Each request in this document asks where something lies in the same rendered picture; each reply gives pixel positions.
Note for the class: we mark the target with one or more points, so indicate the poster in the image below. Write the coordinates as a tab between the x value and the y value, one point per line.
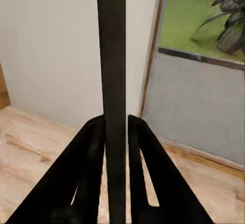
112	16

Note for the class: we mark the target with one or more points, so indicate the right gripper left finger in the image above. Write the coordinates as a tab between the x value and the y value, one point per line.
69	192

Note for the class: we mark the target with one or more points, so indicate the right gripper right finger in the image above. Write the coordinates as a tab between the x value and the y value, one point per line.
178	203

